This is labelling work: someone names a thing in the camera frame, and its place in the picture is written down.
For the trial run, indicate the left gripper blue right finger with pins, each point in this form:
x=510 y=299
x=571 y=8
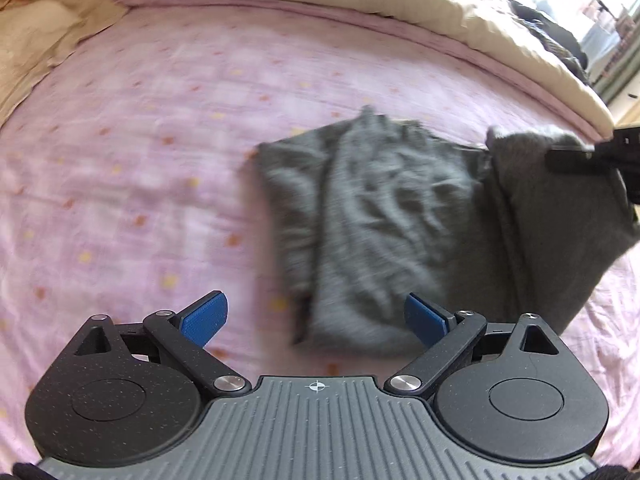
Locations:
x=449 y=339

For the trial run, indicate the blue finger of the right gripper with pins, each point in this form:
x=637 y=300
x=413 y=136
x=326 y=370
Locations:
x=569 y=159

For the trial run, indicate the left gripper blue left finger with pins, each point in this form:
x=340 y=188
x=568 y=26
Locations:
x=182 y=337

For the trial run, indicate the dark grey knitted garment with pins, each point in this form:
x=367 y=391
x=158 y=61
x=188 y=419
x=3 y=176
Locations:
x=368 y=211

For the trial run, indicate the dark clothes pile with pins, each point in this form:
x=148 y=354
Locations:
x=554 y=38

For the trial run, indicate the pink patterned bed sheet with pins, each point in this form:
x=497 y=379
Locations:
x=129 y=185

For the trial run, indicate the beige pillow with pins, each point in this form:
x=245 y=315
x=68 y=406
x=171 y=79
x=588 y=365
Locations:
x=38 y=35

